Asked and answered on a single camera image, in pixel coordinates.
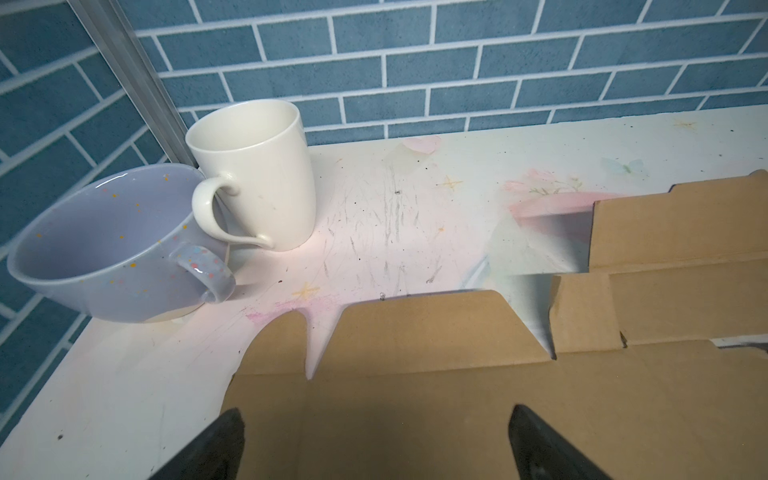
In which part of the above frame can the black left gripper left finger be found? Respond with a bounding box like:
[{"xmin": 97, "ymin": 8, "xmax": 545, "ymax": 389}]
[{"xmin": 150, "ymin": 408, "xmax": 245, "ymax": 480}]

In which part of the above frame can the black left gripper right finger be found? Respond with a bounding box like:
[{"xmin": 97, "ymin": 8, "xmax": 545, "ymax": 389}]
[{"xmin": 508, "ymin": 404, "xmax": 609, "ymax": 480}]

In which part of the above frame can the brown cardboard box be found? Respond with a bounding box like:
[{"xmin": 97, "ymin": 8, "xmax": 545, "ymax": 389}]
[{"xmin": 223, "ymin": 291, "xmax": 767, "ymax": 479}]

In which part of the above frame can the lavender speckled ceramic cup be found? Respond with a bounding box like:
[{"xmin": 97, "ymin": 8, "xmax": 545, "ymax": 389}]
[{"xmin": 7, "ymin": 163, "xmax": 236, "ymax": 323}]

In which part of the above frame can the flat brown cardboard sheet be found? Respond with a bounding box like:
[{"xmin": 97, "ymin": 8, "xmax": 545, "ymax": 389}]
[{"xmin": 589, "ymin": 170, "xmax": 767, "ymax": 344}]

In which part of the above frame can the white ceramic mug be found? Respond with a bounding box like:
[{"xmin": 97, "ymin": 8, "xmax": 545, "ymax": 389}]
[{"xmin": 185, "ymin": 99, "xmax": 317, "ymax": 252}]

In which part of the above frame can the grey metal corner post left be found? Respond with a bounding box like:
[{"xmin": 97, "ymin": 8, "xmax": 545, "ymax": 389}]
[{"xmin": 68, "ymin": 0, "xmax": 197, "ymax": 167}]

